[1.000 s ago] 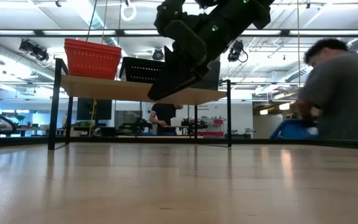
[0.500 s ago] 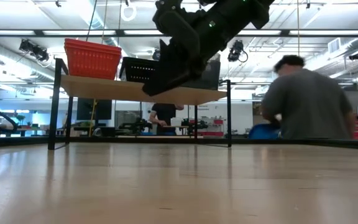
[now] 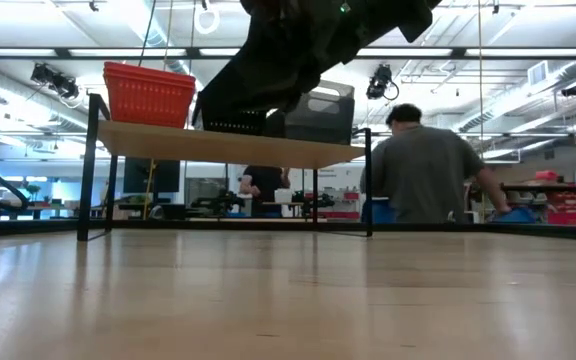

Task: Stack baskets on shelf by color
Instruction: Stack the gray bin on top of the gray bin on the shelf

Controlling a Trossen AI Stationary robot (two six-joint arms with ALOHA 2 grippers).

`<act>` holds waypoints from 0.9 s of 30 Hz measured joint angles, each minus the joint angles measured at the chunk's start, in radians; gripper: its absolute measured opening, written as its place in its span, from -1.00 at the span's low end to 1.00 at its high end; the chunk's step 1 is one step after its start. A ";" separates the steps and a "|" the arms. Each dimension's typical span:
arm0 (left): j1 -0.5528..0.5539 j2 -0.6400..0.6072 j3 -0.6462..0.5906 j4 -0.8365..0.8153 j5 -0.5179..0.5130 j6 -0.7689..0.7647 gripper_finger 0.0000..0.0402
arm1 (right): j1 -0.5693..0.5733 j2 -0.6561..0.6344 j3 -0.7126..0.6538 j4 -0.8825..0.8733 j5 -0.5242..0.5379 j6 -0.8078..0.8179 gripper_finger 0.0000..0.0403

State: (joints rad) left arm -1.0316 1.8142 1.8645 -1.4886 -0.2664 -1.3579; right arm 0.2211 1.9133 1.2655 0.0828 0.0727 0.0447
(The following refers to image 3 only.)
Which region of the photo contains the thin hanging cable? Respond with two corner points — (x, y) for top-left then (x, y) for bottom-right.
(476, 0), (485, 224)

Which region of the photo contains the blue bin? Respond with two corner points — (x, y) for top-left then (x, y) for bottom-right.
(490, 206), (538, 225)
(361, 196), (398, 225)

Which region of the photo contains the white cable ring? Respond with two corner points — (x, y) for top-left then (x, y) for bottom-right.
(192, 0), (222, 36)

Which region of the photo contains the wooden shelf with black frame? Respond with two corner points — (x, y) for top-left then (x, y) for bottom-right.
(76, 92), (374, 243)

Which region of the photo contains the yellow pole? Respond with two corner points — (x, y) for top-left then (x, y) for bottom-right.
(141, 158), (158, 221)

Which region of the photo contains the black slotted plastic basket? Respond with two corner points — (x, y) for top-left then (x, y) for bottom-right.
(200, 108), (270, 137)

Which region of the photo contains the black monitor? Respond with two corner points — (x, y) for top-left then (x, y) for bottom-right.
(121, 158), (183, 195)

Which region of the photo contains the rack with red bins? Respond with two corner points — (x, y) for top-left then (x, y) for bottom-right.
(500, 169), (576, 227)

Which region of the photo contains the black aluminium table frame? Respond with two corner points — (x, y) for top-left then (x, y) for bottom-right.
(0, 215), (576, 244)

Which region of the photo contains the person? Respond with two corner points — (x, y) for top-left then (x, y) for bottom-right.
(359, 102), (514, 225)
(239, 164), (293, 219)

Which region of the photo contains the dark grey plastic bin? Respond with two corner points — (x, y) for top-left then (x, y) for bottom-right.
(266, 94), (357, 147)
(287, 78), (357, 101)

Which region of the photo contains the black hanging cable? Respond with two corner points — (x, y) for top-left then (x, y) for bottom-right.
(136, 0), (158, 66)

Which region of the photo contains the black overhead beam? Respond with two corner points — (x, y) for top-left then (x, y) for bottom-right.
(0, 45), (576, 61)

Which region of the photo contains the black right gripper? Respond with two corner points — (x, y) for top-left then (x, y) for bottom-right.
(191, 9), (369, 127)

